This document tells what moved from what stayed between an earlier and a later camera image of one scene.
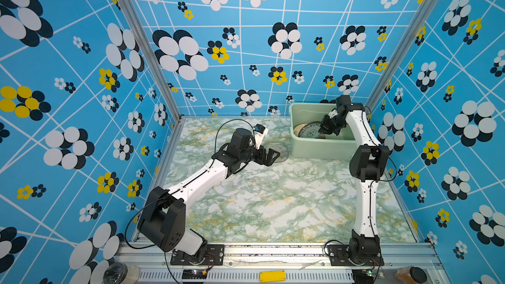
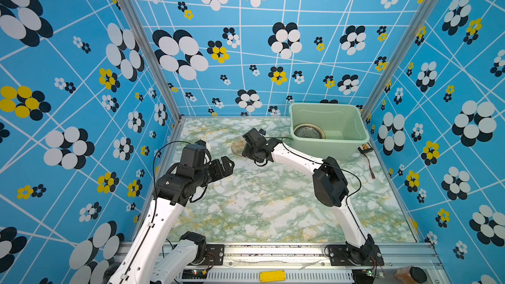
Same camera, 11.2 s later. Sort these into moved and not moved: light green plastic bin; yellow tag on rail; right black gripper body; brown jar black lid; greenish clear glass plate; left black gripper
Moved: left black gripper; greenish clear glass plate; right black gripper body
Not moved: light green plastic bin; yellow tag on rail; brown jar black lid
